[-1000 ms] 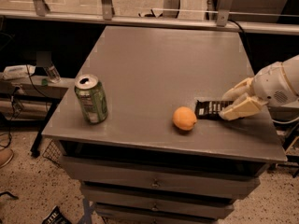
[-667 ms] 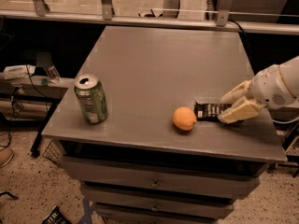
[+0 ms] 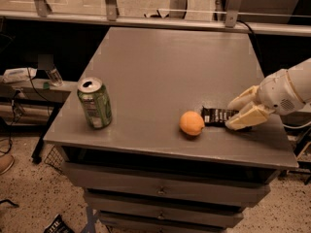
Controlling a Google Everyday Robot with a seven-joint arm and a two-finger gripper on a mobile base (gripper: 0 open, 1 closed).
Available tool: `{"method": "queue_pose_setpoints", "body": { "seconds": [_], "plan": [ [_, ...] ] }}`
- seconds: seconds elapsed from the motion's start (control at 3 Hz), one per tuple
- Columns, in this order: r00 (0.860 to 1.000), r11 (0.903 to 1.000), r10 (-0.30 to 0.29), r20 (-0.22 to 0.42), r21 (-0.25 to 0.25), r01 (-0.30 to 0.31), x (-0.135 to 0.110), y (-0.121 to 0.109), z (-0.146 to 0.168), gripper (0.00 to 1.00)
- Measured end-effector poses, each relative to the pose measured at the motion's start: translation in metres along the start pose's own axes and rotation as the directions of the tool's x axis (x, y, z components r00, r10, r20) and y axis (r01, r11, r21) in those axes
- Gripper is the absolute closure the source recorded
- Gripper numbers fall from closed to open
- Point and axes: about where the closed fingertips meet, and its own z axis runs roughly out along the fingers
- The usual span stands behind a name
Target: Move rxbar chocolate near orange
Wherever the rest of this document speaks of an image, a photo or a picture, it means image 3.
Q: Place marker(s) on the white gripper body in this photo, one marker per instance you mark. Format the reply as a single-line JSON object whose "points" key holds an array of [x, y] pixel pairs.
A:
{"points": [[277, 92]]}

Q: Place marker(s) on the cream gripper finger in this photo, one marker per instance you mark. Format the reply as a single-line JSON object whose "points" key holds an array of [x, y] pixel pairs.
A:
{"points": [[246, 100], [248, 114]]}

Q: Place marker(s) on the black rxbar chocolate bar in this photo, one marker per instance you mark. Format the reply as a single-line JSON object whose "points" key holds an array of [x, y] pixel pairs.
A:
{"points": [[216, 117]]}

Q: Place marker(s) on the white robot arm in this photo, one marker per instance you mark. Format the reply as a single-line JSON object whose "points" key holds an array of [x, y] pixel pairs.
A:
{"points": [[306, 65]]}

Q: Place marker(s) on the orange fruit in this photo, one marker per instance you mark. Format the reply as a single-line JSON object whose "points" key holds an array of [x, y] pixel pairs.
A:
{"points": [[191, 123]]}

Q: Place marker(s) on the top grey drawer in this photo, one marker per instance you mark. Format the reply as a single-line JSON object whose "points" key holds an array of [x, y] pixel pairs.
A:
{"points": [[163, 185]]}

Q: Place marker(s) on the grey drawer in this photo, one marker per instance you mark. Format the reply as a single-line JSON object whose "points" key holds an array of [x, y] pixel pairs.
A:
{"points": [[161, 210], [154, 225], [163, 185]]}

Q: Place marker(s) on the middle grey drawer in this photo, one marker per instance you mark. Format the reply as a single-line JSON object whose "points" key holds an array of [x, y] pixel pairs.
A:
{"points": [[161, 210]]}

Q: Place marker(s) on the grey drawer cabinet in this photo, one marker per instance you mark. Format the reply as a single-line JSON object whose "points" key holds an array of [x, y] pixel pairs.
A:
{"points": [[153, 76]]}

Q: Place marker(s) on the green soda can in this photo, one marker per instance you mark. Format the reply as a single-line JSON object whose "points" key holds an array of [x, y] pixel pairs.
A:
{"points": [[95, 102]]}

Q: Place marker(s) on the metal window railing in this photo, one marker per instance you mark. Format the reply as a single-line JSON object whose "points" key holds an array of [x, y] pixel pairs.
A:
{"points": [[276, 17]]}

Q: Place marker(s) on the bottom grey drawer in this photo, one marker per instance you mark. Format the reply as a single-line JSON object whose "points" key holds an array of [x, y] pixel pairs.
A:
{"points": [[154, 225]]}

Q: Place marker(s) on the clear plastic bottle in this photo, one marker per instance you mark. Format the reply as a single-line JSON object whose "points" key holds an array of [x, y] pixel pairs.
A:
{"points": [[54, 77]]}

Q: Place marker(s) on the low grey side shelf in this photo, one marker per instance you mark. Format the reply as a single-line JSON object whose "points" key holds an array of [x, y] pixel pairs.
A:
{"points": [[33, 93]]}

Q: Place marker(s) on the black snack bag on floor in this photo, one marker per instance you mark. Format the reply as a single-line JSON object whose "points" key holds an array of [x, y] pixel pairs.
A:
{"points": [[58, 226]]}

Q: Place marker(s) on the white wipes packet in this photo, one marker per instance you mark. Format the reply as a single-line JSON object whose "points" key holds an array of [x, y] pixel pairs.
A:
{"points": [[19, 75]]}

